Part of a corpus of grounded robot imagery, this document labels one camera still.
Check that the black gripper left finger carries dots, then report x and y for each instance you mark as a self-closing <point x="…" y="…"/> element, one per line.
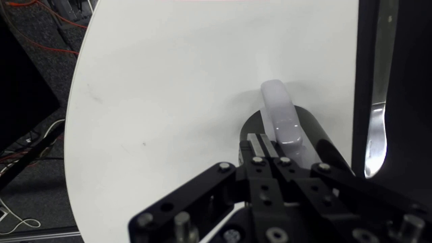
<point x="189" y="198"/>

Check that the black metal bar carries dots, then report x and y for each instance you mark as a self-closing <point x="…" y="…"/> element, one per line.
<point x="31" y="149"/>

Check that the black placemat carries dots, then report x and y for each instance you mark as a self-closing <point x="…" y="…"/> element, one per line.
<point x="413" y="113"/>

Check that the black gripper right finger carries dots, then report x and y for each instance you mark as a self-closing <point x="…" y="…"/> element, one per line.
<point x="359" y="203"/>

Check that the metal knife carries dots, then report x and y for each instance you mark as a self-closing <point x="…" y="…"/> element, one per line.
<point x="382" y="55"/>

